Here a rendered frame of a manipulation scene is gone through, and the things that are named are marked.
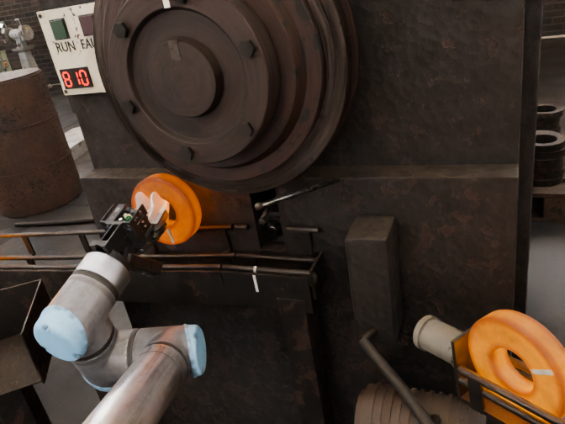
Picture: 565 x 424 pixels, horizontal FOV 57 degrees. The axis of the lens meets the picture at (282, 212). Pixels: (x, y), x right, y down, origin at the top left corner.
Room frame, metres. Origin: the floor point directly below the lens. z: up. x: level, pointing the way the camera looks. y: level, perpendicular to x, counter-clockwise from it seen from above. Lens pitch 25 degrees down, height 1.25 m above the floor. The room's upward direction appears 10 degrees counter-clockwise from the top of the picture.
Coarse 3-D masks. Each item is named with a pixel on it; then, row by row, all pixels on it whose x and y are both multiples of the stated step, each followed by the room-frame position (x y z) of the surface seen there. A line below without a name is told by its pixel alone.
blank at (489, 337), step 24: (504, 312) 0.56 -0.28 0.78; (480, 336) 0.57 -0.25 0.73; (504, 336) 0.53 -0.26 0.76; (528, 336) 0.50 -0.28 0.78; (552, 336) 0.50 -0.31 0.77; (480, 360) 0.57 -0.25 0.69; (504, 360) 0.56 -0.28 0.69; (528, 360) 0.50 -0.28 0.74; (552, 360) 0.47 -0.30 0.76; (504, 384) 0.53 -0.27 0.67; (528, 384) 0.52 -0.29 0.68; (552, 384) 0.47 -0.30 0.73; (552, 408) 0.46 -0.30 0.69
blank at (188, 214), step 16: (160, 176) 1.01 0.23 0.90; (144, 192) 1.01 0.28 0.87; (160, 192) 0.99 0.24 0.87; (176, 192) 0.98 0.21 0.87; (192, 192) 0.99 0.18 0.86; (176, 208) 0.98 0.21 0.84; (192, 208) 0.96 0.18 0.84; (176, 224) 0.98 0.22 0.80; (192, 224) 0.97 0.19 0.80; (160, 240) 1.00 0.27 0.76; (176, 240) 0.99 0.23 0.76
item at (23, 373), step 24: (24, 288) 0.99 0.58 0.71; (0, 312) 0.97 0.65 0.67; (24, 312) 0.98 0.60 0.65; (0, 336) 0.97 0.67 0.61; (24, 336) 0.80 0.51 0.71; (0, 360) 0.89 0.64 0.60; (24, 360) 0.87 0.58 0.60; (48, 360) 0.85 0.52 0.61; (0, 384) 0.81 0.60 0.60; (24, 384) 0.79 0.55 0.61; (0, 408) 0.84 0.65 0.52; (24, 408) 0.85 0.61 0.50
